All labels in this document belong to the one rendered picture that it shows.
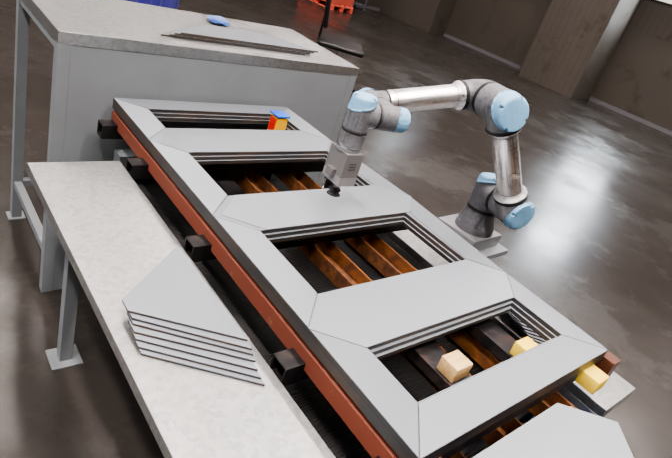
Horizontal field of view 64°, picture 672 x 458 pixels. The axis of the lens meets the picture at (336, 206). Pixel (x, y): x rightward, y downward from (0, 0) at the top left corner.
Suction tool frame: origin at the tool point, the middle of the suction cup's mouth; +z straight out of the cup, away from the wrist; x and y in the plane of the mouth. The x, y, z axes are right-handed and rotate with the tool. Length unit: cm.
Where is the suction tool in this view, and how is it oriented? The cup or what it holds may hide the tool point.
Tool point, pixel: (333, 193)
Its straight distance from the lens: 163.2
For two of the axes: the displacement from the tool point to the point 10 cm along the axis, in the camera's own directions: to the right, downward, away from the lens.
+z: -2.9, 8.5, 4.3
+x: 7.8, -0.5, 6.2
